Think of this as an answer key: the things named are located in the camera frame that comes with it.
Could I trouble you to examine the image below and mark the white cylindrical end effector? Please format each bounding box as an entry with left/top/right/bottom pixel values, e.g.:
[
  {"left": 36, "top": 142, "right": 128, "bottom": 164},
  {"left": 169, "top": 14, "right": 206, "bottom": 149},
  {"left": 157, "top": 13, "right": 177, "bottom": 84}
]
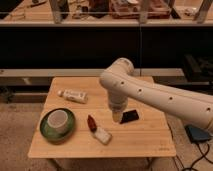
[{"left": 109, "top": 102, "right": 127, "bottom": 123}]

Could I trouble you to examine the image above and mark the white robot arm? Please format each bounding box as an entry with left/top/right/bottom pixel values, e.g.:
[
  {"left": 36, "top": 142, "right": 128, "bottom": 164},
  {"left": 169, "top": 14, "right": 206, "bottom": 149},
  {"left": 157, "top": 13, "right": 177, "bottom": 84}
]
[{"left": 99, "top": 58, "right": 213, "bottom": 133}]

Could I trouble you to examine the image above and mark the black rectangular block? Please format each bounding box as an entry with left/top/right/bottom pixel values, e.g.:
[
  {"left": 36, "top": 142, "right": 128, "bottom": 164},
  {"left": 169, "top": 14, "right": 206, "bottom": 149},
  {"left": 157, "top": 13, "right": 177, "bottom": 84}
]
[{"left": 121, "top": 110, "right": 139, "bottom": 124}]

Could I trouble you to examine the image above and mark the red chili pepper toy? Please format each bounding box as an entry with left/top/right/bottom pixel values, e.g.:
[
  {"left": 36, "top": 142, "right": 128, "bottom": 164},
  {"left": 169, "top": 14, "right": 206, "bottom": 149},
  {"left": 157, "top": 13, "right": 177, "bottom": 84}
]
[{"left": 87, "top": 115, "right": 97, "bottom": 132}]

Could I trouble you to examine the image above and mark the white tube bottle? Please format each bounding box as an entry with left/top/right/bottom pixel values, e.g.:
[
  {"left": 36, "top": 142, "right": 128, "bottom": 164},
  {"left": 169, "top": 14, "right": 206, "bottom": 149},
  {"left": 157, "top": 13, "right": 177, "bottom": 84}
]
[{"left": 57, "top": 89, "right": 88, "bottom": 104}]

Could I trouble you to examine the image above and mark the wooden table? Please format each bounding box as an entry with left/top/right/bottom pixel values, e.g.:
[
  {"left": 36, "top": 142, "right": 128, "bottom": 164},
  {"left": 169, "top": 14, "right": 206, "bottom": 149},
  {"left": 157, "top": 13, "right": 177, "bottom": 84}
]
[{"left": 28, "top": 77, "right": 176, "bottom": 158}]

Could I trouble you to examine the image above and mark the white cup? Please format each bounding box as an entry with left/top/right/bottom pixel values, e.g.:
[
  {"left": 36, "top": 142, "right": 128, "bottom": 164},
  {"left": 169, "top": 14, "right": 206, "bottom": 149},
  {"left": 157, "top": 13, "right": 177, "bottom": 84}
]
[{"left": 47, "top": 110, "right": 68, "bottom": 133}]

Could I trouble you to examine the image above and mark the green plate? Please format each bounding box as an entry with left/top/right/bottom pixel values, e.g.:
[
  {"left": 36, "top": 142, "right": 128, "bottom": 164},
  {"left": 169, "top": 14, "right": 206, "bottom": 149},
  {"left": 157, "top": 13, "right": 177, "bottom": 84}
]
[{"left": 39, "top": 108, "right": 75, "bottom": 143}]

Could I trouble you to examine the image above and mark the blue foot pedal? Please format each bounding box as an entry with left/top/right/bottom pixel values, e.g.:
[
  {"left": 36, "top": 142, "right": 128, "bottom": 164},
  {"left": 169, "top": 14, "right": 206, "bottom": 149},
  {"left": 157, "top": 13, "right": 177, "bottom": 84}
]
[{"left": 185, "top": 125, "right": 211, "bottom": 143}]

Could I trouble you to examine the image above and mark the metal shelf rack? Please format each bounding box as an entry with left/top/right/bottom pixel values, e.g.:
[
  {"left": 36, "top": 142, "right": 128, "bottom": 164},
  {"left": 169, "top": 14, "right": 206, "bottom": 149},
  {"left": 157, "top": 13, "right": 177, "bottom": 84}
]
[{"left": 0, "top": 0, "right": 213, "bottom": 27}]

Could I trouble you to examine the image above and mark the black cable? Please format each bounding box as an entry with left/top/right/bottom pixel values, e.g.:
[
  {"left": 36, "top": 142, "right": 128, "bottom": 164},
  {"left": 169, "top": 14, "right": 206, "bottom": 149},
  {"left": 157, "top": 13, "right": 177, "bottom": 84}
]
[{"left": 173, "top": 141, "right": 213, "bottom": 171}]

